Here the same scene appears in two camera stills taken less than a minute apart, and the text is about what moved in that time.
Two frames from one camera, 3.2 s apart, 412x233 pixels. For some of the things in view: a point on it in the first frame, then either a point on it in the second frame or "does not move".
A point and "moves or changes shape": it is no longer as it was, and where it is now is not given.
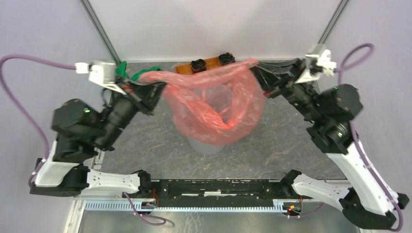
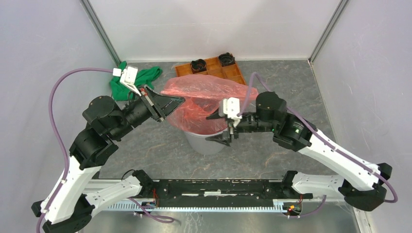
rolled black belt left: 198,65 does not move
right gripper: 273,75 to 231,129
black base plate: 213,192 does not move
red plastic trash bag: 217,107 moves or changes shape
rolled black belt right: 226,58 does not move
